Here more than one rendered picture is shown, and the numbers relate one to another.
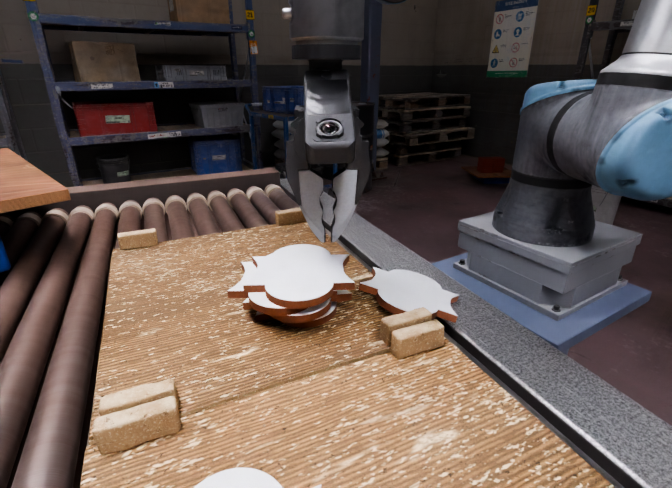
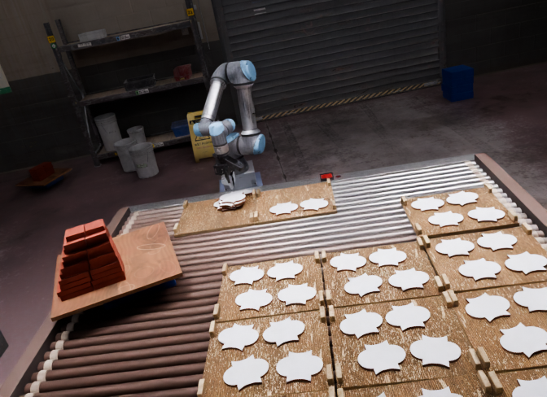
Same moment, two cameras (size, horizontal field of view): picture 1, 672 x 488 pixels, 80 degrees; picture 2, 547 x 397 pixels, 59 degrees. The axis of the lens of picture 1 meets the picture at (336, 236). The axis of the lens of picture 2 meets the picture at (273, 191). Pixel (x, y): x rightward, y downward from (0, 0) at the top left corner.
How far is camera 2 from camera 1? 2.32 m
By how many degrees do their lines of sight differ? 54
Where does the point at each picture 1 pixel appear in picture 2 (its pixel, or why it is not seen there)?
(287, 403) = (260, 207)
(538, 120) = (231, 146)
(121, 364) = (236, 223)
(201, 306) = (223, 217)
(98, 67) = not seen: outside the picture
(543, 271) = (249, 176)
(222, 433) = (261, 211)
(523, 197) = not seen: hidden behind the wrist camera
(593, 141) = (250, 147)
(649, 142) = (260, 144)
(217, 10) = not seen: outside the picture
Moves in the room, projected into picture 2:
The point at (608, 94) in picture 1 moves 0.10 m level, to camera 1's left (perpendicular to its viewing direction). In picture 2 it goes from (248, 138) to (240, 145)
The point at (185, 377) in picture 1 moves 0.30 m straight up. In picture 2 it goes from (246, 216) to (234, 163)
